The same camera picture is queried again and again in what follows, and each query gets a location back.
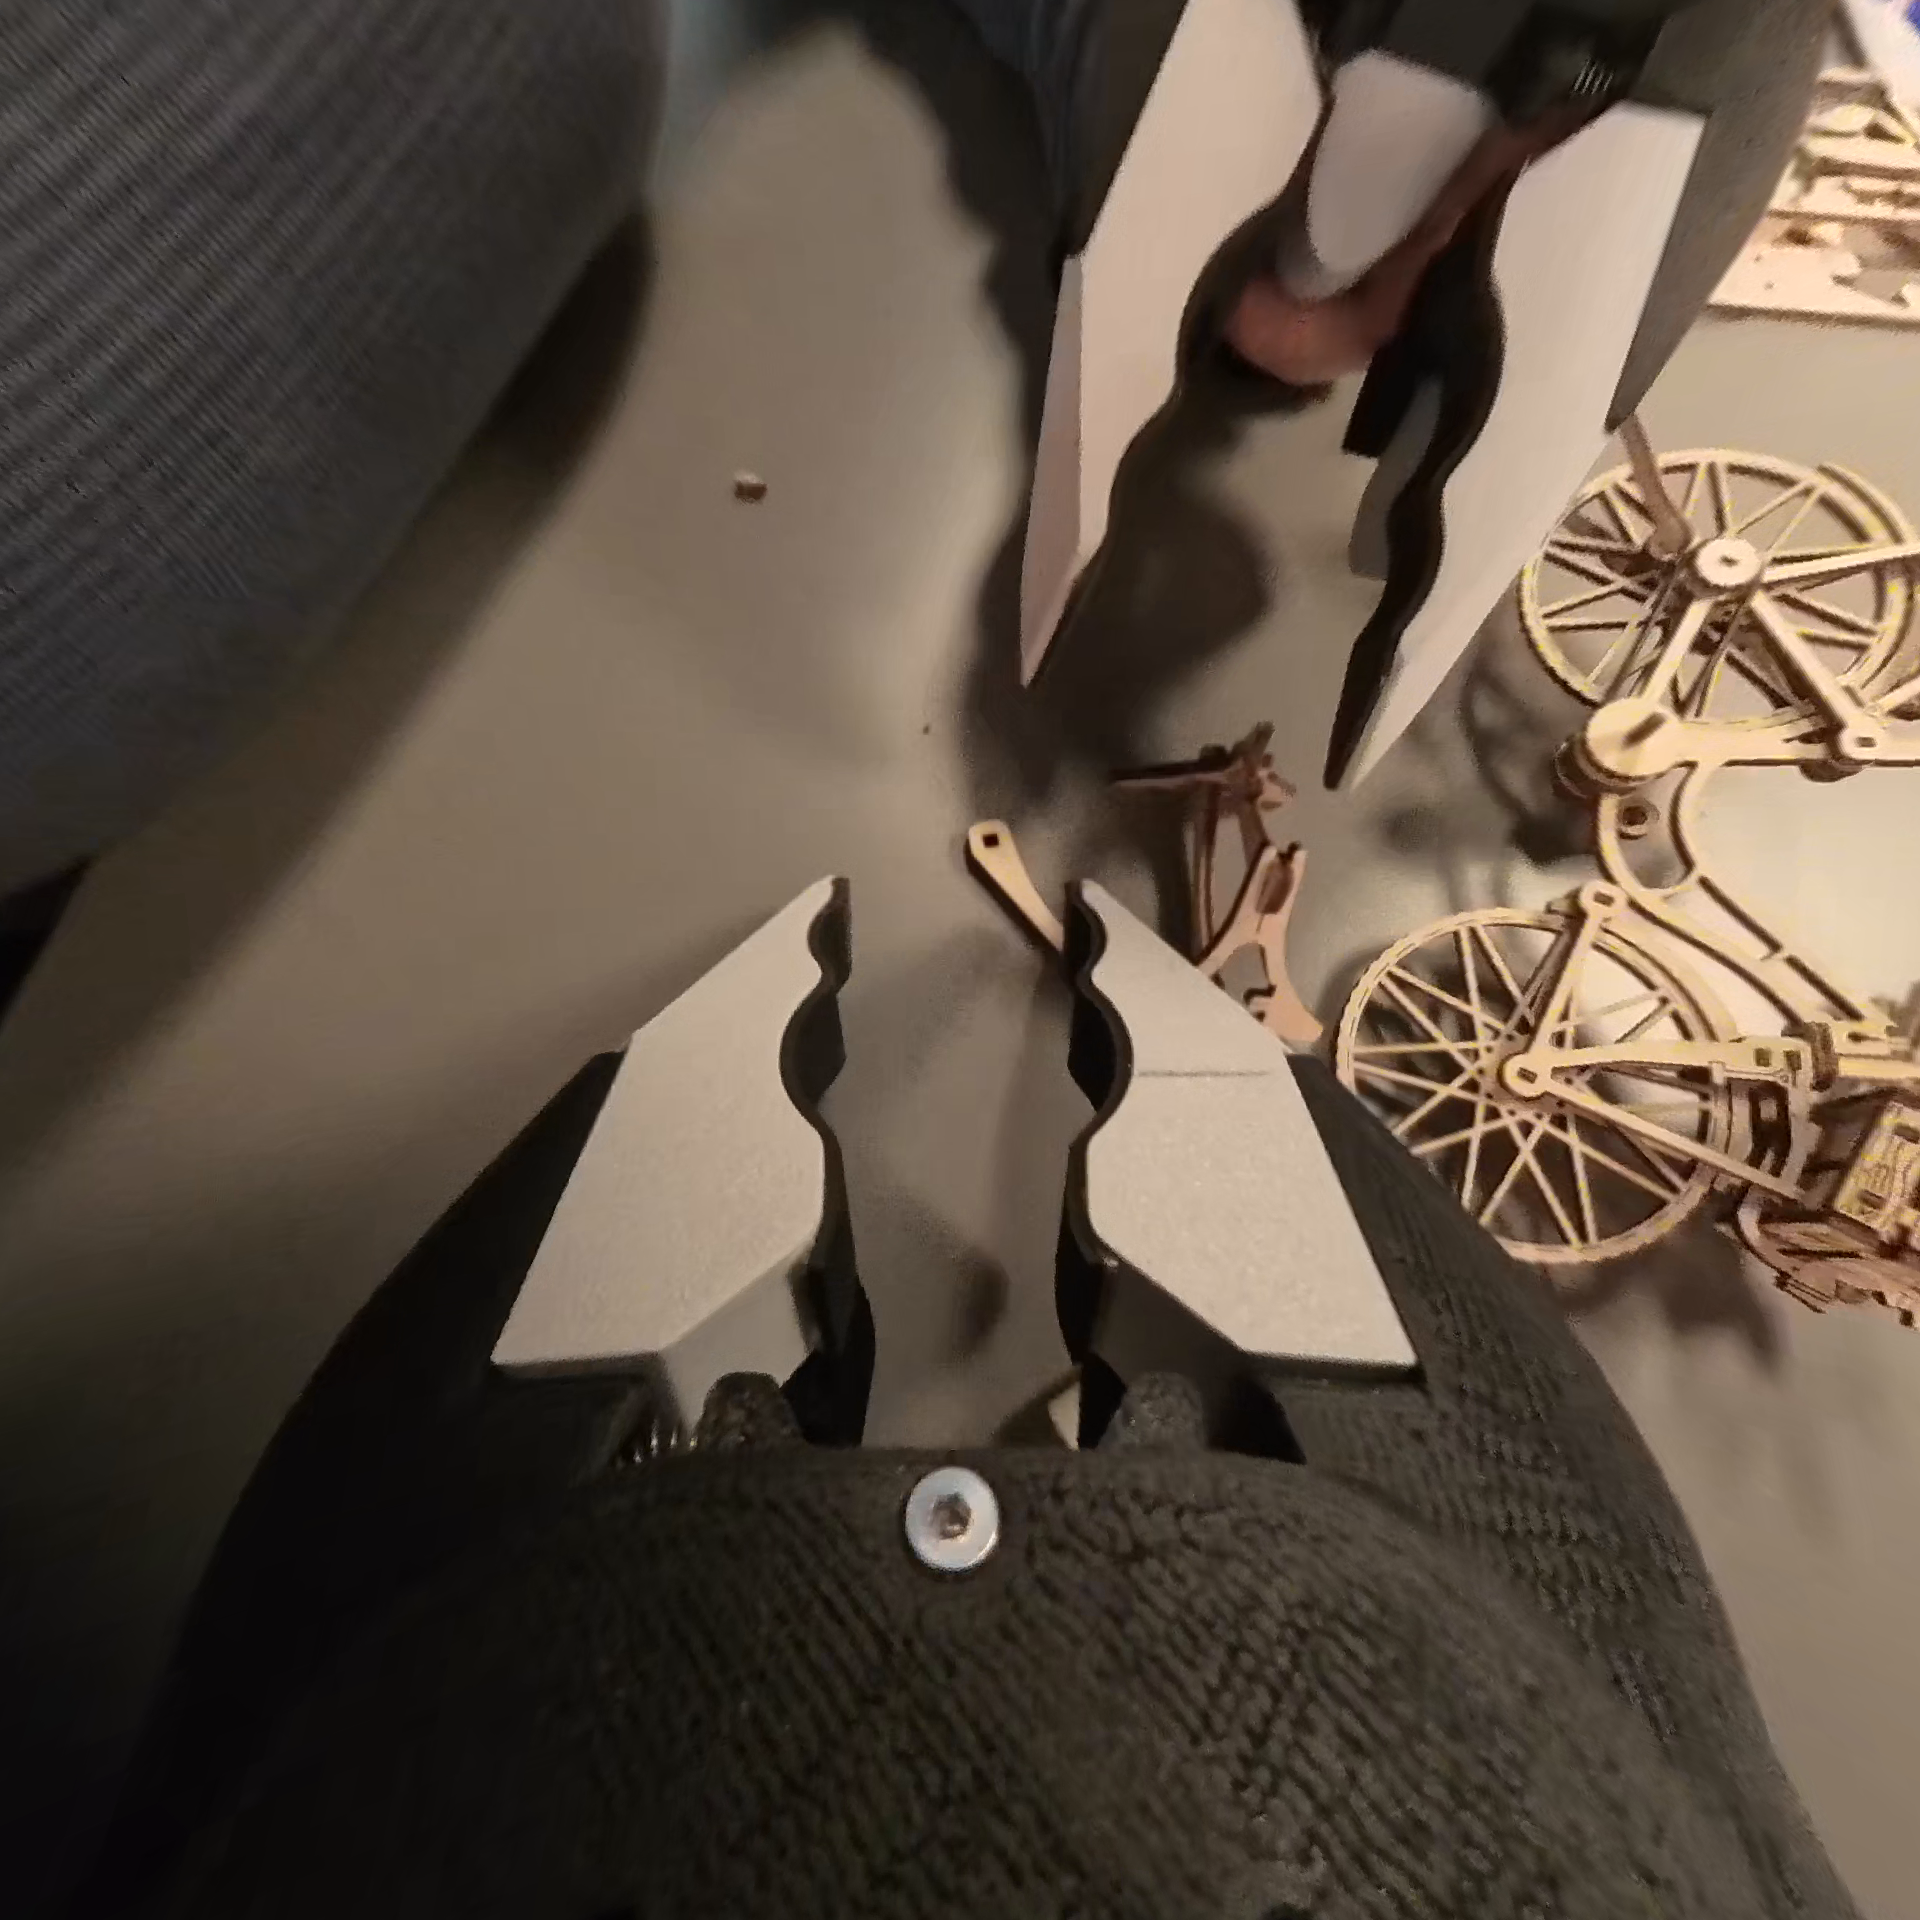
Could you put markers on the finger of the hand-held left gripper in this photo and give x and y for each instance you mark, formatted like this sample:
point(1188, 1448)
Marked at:
point(1575, 330)
point(1154, 195)

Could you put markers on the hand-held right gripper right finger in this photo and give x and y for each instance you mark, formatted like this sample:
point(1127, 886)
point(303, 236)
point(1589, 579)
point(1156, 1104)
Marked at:
point(1244, 1200)

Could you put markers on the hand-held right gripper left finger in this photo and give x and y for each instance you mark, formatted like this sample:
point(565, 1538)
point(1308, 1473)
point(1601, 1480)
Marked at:
point(675, 1185)

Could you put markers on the small wooden model assembly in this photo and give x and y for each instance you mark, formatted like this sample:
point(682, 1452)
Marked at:
point(1266, 901)

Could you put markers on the curved wooden strip part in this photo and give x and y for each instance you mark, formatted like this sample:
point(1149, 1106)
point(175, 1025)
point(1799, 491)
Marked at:
point(1008, 878)

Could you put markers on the wooden bicycle model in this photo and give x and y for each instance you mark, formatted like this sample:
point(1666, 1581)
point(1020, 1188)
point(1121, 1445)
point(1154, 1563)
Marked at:
point(1716, 562)

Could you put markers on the person's left hand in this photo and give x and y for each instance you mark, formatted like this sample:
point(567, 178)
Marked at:
point(1335, 339)

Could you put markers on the person's torso grey sweater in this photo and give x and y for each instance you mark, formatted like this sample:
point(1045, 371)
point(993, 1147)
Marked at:
point(224, 376)

